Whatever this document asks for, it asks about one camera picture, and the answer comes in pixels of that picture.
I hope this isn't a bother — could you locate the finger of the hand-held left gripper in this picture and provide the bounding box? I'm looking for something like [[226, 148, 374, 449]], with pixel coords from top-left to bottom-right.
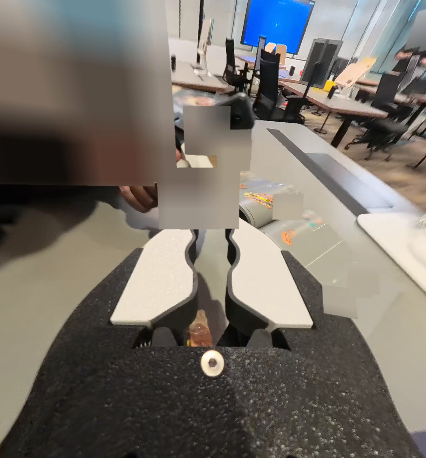
[[177, 155, 218, 169]]

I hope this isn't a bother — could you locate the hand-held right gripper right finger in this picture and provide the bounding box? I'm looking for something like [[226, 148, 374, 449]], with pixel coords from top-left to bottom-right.
[[225, 218, 314, 330]]

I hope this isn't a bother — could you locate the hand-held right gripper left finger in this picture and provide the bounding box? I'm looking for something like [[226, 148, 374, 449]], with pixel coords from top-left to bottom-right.
[[110, 229, 200, 328]]

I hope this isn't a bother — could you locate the brown toy brick assembly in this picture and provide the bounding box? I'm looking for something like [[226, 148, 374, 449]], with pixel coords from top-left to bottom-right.
[[187, 311, 213, 348]]

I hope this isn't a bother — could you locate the person's left forearm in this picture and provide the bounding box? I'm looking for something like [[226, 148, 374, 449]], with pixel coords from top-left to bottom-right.
[[0, 184, 122, 272]]

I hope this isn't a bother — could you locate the wooden edged office desk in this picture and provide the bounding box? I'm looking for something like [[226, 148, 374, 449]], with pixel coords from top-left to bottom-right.
[[171, 59, 236, 94], [277, 79, 390, 148]]

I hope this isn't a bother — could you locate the person's left hand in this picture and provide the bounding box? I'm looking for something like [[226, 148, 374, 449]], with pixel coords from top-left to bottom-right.
[[119, 185, 159, 214]]

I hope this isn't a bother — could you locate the black office chair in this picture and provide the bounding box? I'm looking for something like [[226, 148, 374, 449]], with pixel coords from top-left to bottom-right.
[[344, 71, 417, 162], [223, 37, 251, 94], [253, 49, 308, 124]]

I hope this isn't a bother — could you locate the toy brick set box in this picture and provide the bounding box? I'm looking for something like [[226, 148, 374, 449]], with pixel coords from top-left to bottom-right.
[[173, 89, 235, 107]]

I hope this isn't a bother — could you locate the grey instruction booklet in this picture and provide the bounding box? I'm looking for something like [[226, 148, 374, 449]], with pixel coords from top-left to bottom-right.
[[239, 171, 354, 278]]

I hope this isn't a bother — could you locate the silver monitor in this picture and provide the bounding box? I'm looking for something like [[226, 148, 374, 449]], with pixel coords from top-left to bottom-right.
[[196, 18, 214, 77]]

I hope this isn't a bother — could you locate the grey monitor back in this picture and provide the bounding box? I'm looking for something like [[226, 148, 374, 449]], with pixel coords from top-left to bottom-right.
[[300, 38, 344, 89]]

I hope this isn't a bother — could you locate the tan laptop stand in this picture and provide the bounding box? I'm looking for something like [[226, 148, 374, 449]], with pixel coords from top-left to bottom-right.
[[335, 57, 379, 89]]

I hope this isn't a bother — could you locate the large blue wall screen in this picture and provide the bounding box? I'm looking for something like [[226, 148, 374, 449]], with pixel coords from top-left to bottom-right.
[[241, 0, 316, 55]]

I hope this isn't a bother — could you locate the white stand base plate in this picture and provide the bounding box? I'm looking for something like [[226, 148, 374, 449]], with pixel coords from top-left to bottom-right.
[[357, 211, 426, 306]]

